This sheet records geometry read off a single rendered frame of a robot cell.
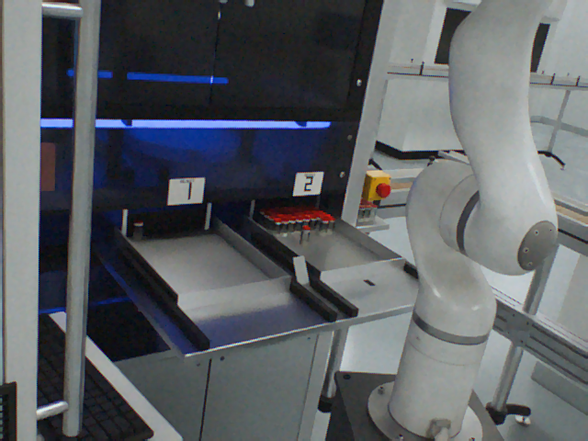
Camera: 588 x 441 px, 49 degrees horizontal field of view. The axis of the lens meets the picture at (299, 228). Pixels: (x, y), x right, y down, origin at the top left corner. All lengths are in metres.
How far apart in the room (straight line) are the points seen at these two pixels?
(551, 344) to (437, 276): 1.39
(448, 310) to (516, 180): 0.22
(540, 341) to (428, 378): 1.37
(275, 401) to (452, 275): 1.07
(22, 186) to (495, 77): 0.56
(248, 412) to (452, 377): 1.00
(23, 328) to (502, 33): 0.65
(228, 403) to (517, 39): 1.32
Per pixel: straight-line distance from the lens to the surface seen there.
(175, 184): 1.43
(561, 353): 2.32
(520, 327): 2.39
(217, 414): 1.85
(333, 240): 1.68
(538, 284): 2.33
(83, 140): 0.76
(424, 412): 1.04
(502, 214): 0.86
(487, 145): 0.85
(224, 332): 1.20
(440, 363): 0.99
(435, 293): 0.96
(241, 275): 1.41
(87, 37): 0.74
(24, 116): 0.72
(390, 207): 2.03
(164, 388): 1.71
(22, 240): 0.76
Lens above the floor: 1.50
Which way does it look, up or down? 21 degrees down
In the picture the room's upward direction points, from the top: 10 degrees clockwise
